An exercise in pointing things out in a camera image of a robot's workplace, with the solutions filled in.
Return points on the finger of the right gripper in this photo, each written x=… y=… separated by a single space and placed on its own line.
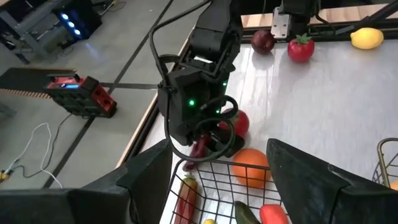
x=192 y=139
x=225 y=143

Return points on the black frame strut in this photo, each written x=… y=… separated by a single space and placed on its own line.
x=373 y=14

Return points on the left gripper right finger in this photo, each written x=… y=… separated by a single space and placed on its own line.
x=326 y=199

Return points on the orange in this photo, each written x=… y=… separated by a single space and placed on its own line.
x=250 y=155

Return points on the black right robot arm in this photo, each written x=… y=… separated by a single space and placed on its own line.
x=217 y=28

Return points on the long red green vegetable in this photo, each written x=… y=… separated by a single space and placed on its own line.
x=186 y=202

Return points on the red and black box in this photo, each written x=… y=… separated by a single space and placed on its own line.
x=84 y=99

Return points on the yellow plug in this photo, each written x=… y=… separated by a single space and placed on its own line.
x=3 y=176

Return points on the green cucumber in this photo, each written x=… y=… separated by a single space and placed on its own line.
x=245 y=214

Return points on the black computer with blue lights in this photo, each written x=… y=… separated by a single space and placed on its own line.
x=87 y=21

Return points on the red bell pepper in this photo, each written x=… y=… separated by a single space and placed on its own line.
x=273 y=214

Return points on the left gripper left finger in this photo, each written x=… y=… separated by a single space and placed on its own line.
x=93 y=205

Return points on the grey metal cart frame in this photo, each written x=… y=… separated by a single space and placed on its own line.
x=31 y=18

